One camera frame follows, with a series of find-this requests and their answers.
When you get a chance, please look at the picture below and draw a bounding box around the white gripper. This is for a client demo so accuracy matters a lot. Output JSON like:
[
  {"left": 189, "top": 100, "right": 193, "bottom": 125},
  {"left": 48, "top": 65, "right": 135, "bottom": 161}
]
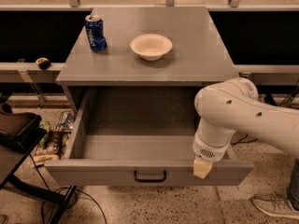
[{"left": 192, "top": 134, "right": 231, "bottom": 179}]

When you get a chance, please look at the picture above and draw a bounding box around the grey top drawer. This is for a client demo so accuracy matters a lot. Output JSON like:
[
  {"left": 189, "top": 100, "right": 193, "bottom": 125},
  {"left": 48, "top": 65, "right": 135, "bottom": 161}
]
[{"left": 46, "top": 87, "right": 253, "bottom": 187}]

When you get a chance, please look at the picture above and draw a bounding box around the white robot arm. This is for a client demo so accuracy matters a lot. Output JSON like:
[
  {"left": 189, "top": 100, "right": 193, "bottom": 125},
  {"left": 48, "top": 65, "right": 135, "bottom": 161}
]
[{"left": 192, "top": 77, "right": 299, "bottom": 178}]

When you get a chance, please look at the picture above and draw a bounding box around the grey drawer cabinet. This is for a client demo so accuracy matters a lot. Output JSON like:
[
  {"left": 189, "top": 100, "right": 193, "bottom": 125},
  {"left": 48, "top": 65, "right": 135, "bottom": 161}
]
[{"left": 55, "top": 6, "right": 240, "bottom": 117}]

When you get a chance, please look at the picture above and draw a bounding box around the grey sneaker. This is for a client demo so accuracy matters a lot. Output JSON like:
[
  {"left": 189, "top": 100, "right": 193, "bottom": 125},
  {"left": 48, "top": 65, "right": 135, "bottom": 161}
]
[{"left": 252, "top": 196, "right": 299, "bottom": 219}]

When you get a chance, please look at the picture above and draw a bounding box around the white paper bowl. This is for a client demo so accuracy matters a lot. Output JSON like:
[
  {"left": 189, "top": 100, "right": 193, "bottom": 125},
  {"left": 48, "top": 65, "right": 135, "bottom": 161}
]
[{"left": 130, "top": 34, "right": 173, "bottom": 61}]

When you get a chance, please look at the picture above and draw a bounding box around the chip bag in basket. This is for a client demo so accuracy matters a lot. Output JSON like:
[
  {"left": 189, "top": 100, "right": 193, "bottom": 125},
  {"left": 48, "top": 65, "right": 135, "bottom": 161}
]
[{"left": 55, "top": 111, "right": 76, "bottom": 133}]

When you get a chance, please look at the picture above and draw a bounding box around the snack bag on floor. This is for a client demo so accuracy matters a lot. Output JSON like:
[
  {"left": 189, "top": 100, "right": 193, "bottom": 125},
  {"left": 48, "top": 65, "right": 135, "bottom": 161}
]
[{"left": 34, "top": 119, "right": 63, "bottom": 166}]

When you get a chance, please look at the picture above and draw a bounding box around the blue pepsi can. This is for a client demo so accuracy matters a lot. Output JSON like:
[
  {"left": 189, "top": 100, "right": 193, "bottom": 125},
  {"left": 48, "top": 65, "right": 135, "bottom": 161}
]
[{"left": 84, "top": 15, "right": 107, "bottom": 52}]

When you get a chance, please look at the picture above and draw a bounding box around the black table with legs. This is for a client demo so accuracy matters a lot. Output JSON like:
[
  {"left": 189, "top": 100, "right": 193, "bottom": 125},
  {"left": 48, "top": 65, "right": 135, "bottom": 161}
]
[{"left": 0, "top": 103, "right": 77, "bottom": 224}]

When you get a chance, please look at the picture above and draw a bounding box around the black tape measure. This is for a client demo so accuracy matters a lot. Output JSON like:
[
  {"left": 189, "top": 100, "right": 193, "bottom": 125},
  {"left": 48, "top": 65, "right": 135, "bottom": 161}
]
[{"left": 36, "top": 57, "right": 51, "bottom": 70}]

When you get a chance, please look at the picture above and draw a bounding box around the black power adapter cable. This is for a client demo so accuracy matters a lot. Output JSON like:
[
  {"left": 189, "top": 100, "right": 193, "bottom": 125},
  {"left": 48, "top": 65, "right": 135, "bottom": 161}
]
[{"left": 231, "top": 133, "right": 260, "bottom": 147}]

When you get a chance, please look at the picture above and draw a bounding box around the black floor cable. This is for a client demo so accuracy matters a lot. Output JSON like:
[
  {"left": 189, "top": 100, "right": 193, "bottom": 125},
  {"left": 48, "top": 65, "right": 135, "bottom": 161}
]
[{"left": 28, "top": 154, "right": 107, "bottom": 224}]

